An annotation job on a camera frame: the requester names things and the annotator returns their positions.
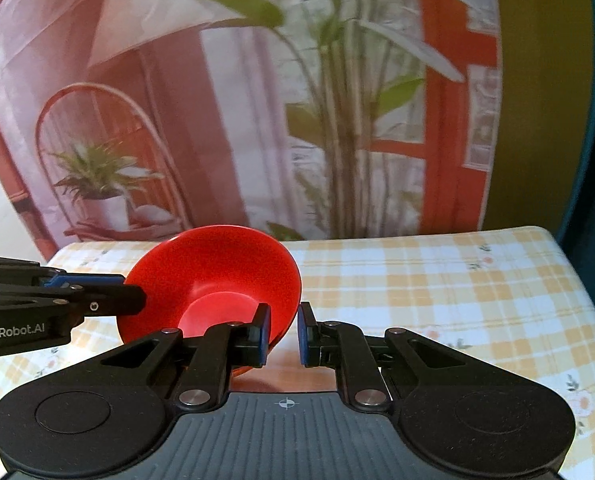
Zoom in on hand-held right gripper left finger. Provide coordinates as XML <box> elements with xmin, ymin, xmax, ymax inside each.
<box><xmin>100</xmin><ymin>302</ymin><xmax>273</xmax><ymax>413</ymax></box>

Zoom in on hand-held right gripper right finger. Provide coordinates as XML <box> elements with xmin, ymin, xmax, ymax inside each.
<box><xmin>297</xmin><ymin>301</ymin><xmax>471</xmax><ymax>411</ymax></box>

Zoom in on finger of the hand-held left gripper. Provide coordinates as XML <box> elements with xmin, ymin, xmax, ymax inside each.
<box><xmin>0</xmin><ymin>255</ymin><xmax>126</xmax><ymax>289</ymax></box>
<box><xmin>0</xmin><ymin>283</ymin><xmax>147</xmax><ymax>319</ymax></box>

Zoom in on red bowl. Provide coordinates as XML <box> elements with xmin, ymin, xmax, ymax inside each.
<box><xmin>116</xmin><ymin>226</ymin><xmax>303</xmax><ymax>377</ymax></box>

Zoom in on yellow checked tablecloth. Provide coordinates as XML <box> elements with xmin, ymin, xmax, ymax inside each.
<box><xmin>0</xmin><ymin>226</ymin><xmax>595</xmax><ymax>480</ymax></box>

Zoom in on printed backdrop cloth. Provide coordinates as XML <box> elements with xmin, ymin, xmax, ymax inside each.
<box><xmin>0</xmin><ymin>0</ymin><xmax>503</xmax><ymax>261</ymax></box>

